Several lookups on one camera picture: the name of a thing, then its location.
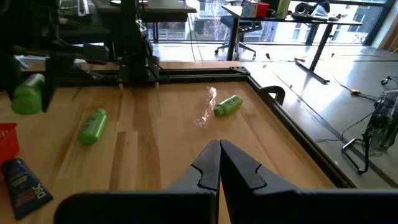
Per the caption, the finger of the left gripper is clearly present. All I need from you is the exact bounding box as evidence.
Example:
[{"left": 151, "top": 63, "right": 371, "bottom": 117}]
[
  {"left": 42, "top": 58, "right": 57, "bottom": 113},
  {"left": 0, "top": 60, "right": 16, "bottom": 94}
]

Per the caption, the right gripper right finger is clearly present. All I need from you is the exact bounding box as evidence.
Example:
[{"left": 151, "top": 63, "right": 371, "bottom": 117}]
[{"left": 220, "top": 139, "right": 398, "bottom": 224}]

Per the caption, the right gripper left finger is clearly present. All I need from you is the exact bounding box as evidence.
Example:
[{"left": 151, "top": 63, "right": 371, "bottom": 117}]
[{"left": 54, "top": 139, "right": 222, "bottom": 224}]

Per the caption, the green travel bottle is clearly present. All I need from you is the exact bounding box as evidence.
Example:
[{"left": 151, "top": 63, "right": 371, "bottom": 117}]
[
  {"left": 77, "top": 108, "right": 108, "bottom": 146},
  {"left": 213, "top": 95, "right": 244, "bottom": 118},
  {"left": 11, "top": 73, "right": 46, "bottom": 115}
]

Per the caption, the blue white toothbrush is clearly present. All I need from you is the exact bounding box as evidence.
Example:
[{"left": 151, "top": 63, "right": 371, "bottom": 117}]
[{"left": 194, "top": 86, "right": 218, "bottom": 129}]

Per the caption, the dark blue DSC tube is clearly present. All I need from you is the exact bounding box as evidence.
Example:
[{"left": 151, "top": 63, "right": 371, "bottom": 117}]
[{"left": 1, "top": 157, "right": 53, "bottom": 221}]

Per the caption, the red plastic basket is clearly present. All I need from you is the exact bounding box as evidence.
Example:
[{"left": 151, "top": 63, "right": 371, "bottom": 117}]
[{"left": 0, "top": 123, "right": 20, "bottom": 166}]

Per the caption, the grey desk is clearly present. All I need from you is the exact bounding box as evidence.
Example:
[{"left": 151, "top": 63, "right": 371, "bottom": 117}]
[{"left": 91, "top": 0, "right": 197, "bottom": 23}]

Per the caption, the black office chair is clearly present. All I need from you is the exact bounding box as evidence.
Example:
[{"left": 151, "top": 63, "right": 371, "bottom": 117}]
[{"left": 214, "top": 15, "right": 264, "bottom": 60}]

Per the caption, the black floor fan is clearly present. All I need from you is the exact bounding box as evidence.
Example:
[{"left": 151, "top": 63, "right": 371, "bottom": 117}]
[{"left": 341, "top": 90, "right": 398, "bottom": 175}]

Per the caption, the black standing desk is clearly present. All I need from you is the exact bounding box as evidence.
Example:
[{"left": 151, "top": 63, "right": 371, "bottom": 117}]
[{"left": 222, "top": 4, "right": 363, "bottom": 85}]

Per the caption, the white blue box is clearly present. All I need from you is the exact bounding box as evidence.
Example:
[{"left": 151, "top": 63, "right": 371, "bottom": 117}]
[{"left": 241, "top": 0, "right": 259, "bottom": 18}]

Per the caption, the red box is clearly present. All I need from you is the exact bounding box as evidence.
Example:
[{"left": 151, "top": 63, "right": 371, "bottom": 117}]
[{"left": 256, "top": 1, "right": 270, "bottom": 18}]

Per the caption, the yellow cylinder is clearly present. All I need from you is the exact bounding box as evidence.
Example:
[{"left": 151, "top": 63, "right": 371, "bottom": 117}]
[{"left": 275, "top": 0, "right": 292, "bottom": 19}]

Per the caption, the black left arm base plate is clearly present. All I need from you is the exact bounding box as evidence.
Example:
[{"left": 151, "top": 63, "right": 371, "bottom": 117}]
[{"left": 116, "top": 55, "right": 161, "bottom": 85}]

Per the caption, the black frame handle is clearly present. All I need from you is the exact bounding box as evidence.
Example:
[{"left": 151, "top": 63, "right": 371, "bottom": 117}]
[{"left": 259, "top": 85, "right": 286, "bottom": 106}]

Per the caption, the yellow floor cable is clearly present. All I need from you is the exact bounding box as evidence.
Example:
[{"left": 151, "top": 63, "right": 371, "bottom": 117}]
[{"left": 332, "top": 74, "right": 379, "bottom": 102}]

